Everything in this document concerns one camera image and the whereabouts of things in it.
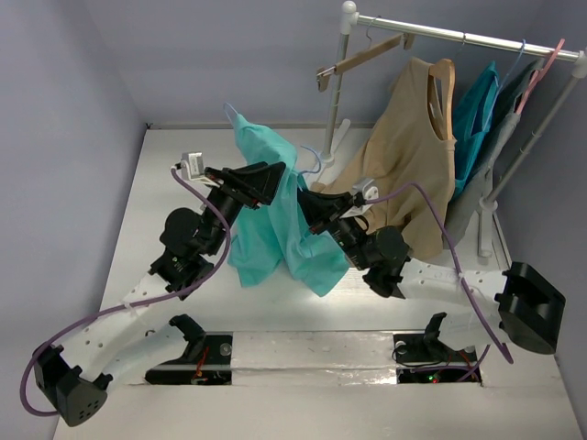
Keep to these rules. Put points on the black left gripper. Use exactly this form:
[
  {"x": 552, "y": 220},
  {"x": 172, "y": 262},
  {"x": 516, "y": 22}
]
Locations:
[{"x": 259, "y": 182}]

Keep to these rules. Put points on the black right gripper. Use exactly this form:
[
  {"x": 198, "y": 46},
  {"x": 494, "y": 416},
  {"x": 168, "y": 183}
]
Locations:
[{"x": 334, "y": 214}]

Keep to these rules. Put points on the teal t shirt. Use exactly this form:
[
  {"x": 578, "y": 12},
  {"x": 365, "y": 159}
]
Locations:
[{"x": 278, "y": 233}]

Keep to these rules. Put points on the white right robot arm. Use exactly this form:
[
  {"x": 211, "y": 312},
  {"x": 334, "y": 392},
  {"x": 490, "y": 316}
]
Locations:
[{"x": 515, "y": 306}]

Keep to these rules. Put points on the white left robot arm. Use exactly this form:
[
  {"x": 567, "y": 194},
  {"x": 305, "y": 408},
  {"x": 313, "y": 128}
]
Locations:
[{"x": 77, "y": 368}]

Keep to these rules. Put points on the wooden clip hanger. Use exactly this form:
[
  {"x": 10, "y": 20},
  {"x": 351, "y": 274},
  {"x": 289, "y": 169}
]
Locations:
[{"x": 323, "y": 74}]

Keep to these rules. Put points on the grey hanging shirt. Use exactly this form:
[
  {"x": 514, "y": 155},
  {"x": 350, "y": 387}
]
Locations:
[{"x": 471, "y": 200}]

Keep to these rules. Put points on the turquoise hanging shirt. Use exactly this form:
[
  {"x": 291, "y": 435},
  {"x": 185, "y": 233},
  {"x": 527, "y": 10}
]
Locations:
[{"x": 472, "y": 120}]

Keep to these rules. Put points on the pink hanger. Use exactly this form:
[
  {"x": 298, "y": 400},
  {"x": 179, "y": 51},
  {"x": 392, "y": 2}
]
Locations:
[{"x": 538, "y": 76}]

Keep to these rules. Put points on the white clothes rack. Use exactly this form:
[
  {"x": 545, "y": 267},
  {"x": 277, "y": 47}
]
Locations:
[{"x": 364, "y": 92}]

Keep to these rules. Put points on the beige tank top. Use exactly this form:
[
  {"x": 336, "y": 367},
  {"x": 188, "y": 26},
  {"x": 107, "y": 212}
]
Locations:
[{"x": 403, "y": 148}]

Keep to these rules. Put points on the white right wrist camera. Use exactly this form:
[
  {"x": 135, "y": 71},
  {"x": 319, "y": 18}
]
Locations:
[{"x": 363, "y": 191}]

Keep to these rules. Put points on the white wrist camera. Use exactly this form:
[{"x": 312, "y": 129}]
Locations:
[
  {"x": 363, "y": 191},
  {"x": 192, "y": 169}
]

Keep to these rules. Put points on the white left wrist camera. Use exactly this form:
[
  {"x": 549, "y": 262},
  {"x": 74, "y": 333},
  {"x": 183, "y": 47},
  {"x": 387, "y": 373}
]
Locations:
[{"x": 192, "y": 169}]

